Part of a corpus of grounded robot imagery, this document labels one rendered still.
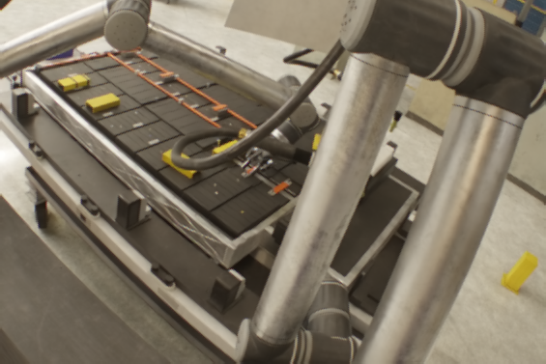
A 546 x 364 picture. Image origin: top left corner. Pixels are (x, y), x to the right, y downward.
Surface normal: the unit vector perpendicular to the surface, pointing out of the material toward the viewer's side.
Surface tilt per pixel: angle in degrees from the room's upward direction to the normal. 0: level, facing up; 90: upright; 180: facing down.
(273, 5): 90
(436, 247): 73
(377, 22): 91
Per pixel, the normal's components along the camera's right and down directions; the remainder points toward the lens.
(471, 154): -0.50, 0.01
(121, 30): 0.22, 0.58
